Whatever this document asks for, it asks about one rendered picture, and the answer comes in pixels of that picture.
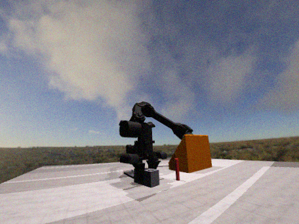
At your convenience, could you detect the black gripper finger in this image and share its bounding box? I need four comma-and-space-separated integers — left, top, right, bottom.
132, 163, 145, 183
146, 160, 161, 169

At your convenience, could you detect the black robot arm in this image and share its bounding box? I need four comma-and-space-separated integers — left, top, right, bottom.
119, 102, 193, 154

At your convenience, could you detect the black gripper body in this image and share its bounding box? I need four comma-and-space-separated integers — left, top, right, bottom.
120, 138, 167, 164

